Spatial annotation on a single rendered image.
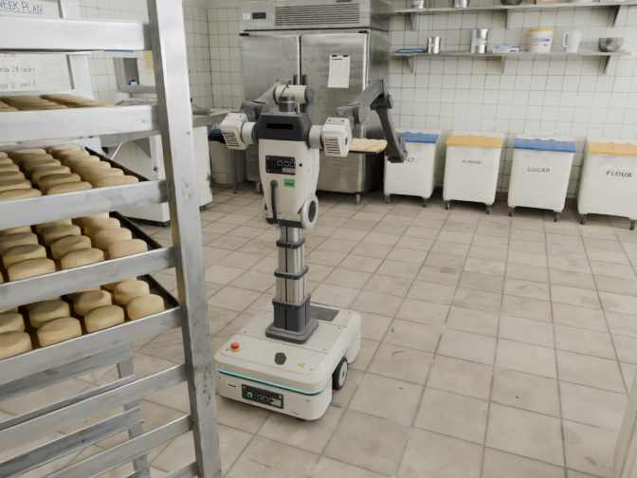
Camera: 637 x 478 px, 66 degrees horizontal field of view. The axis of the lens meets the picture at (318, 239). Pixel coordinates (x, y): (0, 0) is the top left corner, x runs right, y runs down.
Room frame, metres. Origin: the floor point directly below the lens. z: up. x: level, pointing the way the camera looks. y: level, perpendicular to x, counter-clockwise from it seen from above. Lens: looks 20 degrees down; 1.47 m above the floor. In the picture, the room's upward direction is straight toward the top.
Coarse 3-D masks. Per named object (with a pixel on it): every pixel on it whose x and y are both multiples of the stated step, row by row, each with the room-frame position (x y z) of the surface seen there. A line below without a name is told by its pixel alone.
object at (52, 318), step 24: (96, 288) 0.68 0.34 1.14; (120, 288) 0.67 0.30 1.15; (144, 288) 0.67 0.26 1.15; (0, 312) 0.60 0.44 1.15; (24, 312) 0.63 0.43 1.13; (48, 312) 0.59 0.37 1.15; (72, 312) 0.63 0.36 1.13; (96, 312) 0.59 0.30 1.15; (120, 312) 0.59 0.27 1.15; (144, 312) 0.60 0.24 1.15; (0, 336) 0.53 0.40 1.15; (24, 336) 0.53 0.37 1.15; (48, 336) 0.53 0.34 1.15; (72, 336) 0.54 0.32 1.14
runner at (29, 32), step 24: (0, 24) 0.51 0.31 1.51; (24, 24) 0.52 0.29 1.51; (48, 24) 0.54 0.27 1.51; (72, 24) 0.55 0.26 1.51; (96, 24) 0.56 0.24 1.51; (120, 24) 0.58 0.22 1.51; (144, 24) 0.60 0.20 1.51; (0, 48) 0.53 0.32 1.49; (24, 48) 0.53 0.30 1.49; (48, 48) 0.53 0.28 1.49; (72, 48) 0.55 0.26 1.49; (96, 48) 0.56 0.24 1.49; (120, 48) 0.58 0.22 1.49; (144, 48) 0.59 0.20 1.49
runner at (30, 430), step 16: (176, 368) 0.59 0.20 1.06; (128, 384) 0.55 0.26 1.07; (144, 384) 0.56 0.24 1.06; (160, 384) 0.57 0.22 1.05; (80, 400) 0.51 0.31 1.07; (96, 400) 0.52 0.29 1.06; (112, 400) 0.53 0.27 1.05; (128, 400) 0.55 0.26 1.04; (48, 416) 0.49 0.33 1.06; (64, 416) 0.50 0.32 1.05; (80, 416) 0.51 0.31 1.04; (0, 432) 0.46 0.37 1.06; (16, 432) 0.47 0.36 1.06; (32, 432) 0.48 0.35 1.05; (48, 432) 0.49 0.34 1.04; (0, 448) 0.46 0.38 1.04
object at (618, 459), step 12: (636, 372) 1.41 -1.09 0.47; (636, 384) 1.34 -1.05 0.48; (636, 396) 1.28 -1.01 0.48; (636, 408) 1.22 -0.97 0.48; (624, 420) 1.40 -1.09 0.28; (636, 420) 1.18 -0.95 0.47; (624, 432) 1.33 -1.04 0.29; (636, 432) 1.17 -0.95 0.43; (624, 444) 1.26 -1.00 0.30; (636, 444) 1.16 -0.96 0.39; (624, 456) 1.20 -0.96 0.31; (636, 456) 1.16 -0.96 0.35; (624, 468) 1.17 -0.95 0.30; (636, 468) 1.15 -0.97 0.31
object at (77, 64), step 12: (60, 0) 0.93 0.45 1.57; (72, 0) 0.94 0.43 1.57; (60, 12) 0.94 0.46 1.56; (72, 12) 0.94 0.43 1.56; (72, 60) 0.93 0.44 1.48; (84, 60) 0.95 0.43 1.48; (72, 72) 0.93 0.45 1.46; (84, 72) 0.95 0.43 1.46; (72, 84) 0.94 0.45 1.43; (84, 84) 0.94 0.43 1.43; (132, 360) 0.95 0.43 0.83; (120, 372) 0.93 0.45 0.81; (132, 372) 0.95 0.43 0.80; (132, 408) 0.94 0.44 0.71; (132, 432) 0.93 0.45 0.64; (144, 456) 0.95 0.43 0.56
